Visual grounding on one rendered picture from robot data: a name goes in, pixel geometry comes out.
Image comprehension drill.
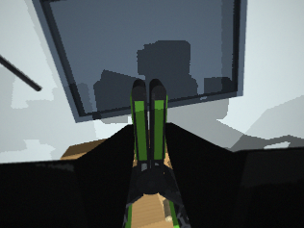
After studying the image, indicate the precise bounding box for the black l-shaped bar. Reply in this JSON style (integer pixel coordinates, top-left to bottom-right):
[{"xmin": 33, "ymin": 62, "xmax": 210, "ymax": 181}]
[{"xmin": 0, "ymin": 57, "xmax": 41, "ymax": 91}]

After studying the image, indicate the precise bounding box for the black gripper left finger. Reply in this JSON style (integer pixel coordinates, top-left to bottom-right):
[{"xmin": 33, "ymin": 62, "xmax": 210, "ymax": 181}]
[{"xmin": 0, "ymin": 124, "xmax": 135, "ymax": 228}]

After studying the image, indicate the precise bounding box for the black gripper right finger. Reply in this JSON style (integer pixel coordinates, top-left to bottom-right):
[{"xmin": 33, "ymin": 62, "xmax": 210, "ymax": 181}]
[{"xmin": 165, "ymin": 122, "xmax": 304, "ymax": 228}]

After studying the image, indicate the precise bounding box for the black spring clamp with green grips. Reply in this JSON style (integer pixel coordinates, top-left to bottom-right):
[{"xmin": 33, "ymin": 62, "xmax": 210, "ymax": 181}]
[{"xmin": 122, "ymin": 79, "xmax": 191, "ymax": 228}]

